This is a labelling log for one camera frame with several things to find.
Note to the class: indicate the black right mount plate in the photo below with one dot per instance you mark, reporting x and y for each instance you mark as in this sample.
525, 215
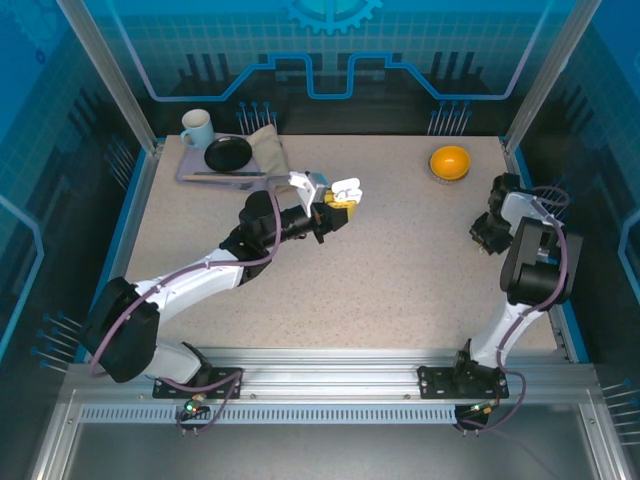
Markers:
435, 382

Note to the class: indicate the light blue mug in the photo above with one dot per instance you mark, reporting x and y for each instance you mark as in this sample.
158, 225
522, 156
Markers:
200, 132

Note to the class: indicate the black round plate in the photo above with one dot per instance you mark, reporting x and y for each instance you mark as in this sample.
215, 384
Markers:
227, 154

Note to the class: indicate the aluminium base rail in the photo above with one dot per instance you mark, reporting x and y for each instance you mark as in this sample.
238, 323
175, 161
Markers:
330, 375

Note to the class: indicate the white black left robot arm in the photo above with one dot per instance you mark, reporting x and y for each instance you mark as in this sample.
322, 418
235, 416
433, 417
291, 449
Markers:
195, 280

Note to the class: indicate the white earbud charging case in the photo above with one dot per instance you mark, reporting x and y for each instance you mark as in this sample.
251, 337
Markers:
345, 182

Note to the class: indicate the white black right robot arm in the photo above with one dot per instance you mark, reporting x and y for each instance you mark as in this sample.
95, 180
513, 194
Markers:
540, 260

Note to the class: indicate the black mount plate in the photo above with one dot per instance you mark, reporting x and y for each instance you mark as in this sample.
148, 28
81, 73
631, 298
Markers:
435, 382
162, 390

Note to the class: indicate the blue table edge trim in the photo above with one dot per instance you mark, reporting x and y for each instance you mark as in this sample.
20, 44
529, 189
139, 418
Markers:
580, 350
120, 227

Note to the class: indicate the orange bowl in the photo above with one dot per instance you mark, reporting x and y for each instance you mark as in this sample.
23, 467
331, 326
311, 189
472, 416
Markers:
450, 161

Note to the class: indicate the woven round coaster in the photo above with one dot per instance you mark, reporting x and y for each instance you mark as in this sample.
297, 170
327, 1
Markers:
450, 181

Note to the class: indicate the lavender plastic tray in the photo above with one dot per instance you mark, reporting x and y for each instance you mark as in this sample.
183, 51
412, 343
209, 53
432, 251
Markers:
192, 165

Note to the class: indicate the wooden flat stick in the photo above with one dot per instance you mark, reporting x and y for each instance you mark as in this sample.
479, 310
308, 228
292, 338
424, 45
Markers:
210, 178

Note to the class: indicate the small LED connector board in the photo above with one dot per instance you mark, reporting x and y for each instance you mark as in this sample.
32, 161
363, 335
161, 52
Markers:
192, 407
480, 409

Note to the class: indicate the aluminium frame post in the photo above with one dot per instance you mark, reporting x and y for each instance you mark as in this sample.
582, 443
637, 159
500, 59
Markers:
114, 75
550, 75

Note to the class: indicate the black left mount plate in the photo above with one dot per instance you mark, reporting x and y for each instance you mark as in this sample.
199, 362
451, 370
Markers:
162, 390

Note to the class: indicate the beige folded cloth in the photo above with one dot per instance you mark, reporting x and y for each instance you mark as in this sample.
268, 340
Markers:
267, 150

